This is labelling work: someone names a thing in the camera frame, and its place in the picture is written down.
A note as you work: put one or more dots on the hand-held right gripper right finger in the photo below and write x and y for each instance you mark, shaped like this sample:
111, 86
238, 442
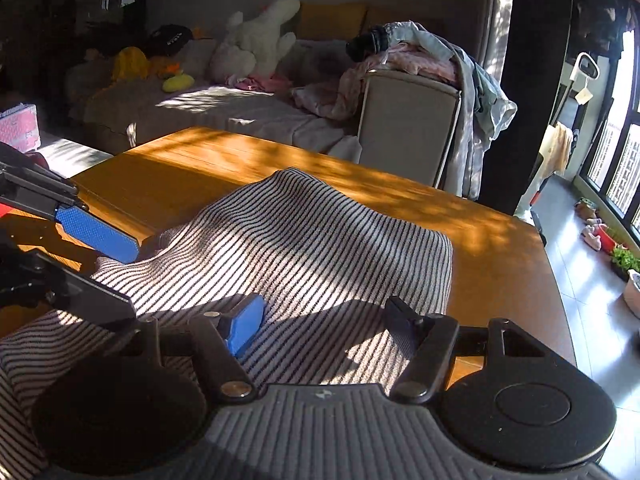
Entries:
402, 317

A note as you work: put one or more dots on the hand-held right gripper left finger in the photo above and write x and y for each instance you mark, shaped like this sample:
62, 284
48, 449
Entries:
245, 327

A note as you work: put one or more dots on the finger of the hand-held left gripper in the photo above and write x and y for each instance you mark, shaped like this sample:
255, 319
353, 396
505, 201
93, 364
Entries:
95, 232
90, 300

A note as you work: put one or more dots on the striped knit garment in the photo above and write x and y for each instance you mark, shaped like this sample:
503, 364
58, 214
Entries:
300, 245

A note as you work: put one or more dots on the grey chair with clothes pile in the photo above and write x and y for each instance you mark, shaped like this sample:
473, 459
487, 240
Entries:
480, 110

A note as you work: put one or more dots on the pink clothes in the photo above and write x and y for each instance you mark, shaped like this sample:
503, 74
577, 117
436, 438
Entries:
415, 62

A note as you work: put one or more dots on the white side table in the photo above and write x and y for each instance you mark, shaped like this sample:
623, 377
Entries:
75, 157

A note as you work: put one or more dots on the pink box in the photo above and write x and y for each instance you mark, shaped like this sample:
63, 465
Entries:
17, 127

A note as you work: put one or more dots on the yellow duck toy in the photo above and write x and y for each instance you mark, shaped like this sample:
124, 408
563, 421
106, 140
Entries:
177, 82

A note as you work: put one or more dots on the yellow plush toy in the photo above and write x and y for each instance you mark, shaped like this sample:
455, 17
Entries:
130, 62

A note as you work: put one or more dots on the grey covered sofa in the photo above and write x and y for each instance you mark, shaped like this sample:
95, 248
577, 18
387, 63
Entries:
225, 110

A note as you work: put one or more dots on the orange toy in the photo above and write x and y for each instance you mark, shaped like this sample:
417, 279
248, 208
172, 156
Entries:
165, 66

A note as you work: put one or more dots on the grey upholstered chair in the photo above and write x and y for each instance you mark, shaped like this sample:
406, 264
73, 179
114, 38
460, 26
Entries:
405, 125

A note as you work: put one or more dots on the black bag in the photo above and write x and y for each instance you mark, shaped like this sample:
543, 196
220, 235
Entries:
167, 40

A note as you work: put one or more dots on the pink figurine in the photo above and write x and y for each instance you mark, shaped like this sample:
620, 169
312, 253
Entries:
592, 237

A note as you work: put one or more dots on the small succulent pot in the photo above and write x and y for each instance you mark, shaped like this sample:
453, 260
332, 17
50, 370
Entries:
586, 207

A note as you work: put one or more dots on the red pot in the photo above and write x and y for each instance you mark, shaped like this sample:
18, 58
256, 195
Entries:
607, 242

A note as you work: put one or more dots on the pink cloth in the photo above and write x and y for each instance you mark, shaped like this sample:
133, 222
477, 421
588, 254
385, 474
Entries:
260, 82

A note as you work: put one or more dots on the cream towel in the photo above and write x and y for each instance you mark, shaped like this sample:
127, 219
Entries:
555, 150

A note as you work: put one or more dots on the tray of green seedlings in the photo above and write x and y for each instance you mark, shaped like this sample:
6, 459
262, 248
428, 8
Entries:
625, 260

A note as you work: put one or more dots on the pink and white basin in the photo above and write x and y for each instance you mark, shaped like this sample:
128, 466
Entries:
634, 295

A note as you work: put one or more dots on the white crumpled blanket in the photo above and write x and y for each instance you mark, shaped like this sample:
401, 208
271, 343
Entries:
320, 100

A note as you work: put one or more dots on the white plush toy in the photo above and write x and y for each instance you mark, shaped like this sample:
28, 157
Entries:
250, 45

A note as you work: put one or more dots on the black framed window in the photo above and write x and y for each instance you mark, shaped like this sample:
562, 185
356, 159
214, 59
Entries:
620, 160

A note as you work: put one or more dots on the dark curtain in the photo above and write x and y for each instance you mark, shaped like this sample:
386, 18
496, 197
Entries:
537, 85

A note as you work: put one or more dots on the grey pillow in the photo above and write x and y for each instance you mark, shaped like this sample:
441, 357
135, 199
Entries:
320, 60

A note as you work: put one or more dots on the black cloth item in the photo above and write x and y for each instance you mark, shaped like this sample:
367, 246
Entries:
367, 44

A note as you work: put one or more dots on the light curtain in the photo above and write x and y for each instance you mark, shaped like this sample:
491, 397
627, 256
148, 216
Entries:
497, 10

